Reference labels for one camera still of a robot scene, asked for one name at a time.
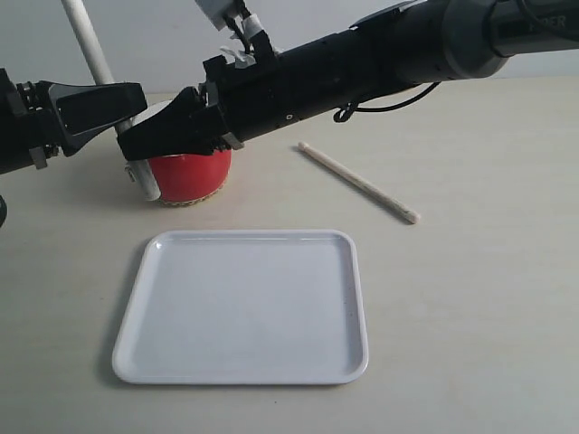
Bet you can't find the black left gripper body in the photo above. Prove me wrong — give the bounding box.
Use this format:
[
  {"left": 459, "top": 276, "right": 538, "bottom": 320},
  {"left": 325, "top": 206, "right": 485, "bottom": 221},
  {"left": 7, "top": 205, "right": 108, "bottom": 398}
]
[{"left": 1, "top": 68, "right": 60, "bottom": 175}]

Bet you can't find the white rectangular tray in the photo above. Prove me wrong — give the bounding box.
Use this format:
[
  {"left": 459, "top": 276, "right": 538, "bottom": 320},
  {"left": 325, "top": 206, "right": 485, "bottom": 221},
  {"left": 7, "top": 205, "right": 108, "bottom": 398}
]
[{"left": 111, "top": 230, "right": 369, "bottom": 386}]

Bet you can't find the small red drum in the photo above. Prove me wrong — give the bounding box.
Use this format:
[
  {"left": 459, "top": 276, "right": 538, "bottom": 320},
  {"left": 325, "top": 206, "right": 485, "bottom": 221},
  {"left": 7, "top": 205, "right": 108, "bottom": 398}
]
[{"left": 123, "top": 101, "right": 233, "bottom": 209}]

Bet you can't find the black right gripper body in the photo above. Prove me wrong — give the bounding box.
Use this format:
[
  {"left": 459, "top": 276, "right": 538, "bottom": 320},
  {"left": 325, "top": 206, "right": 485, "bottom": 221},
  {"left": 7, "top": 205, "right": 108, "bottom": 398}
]
[{"left": 198, "top": 30, "right": 353, "bottom": 149}]

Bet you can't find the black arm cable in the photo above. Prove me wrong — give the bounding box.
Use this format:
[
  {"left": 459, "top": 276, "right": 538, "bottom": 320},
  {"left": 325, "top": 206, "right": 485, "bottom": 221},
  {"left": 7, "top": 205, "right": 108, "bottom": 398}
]
[{"left": 334, "top": 80, "right": 444, "bottom": 124}]

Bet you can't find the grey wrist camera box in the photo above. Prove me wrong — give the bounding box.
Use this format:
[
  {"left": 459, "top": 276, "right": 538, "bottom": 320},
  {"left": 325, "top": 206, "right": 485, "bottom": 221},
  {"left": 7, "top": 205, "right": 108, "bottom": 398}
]
[{"left": 195, "top": 0, "right": 246, "bottom": 31}]

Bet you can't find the white wooden drumstick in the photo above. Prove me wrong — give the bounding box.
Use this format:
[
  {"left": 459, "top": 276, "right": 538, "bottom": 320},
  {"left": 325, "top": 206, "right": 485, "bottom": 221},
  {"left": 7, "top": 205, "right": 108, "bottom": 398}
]
[
  {"left": 61, "top": 0, "right": 161, "bottom": 202},
  {"left": 297, "top": 142, "right": 421, "bottom": 225}
]

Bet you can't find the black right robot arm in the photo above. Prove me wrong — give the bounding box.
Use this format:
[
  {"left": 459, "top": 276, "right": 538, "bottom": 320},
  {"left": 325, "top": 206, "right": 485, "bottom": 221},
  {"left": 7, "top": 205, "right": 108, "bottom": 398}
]
[{"left": 118, "top": 1, "right": 578, "bottom": 161}]

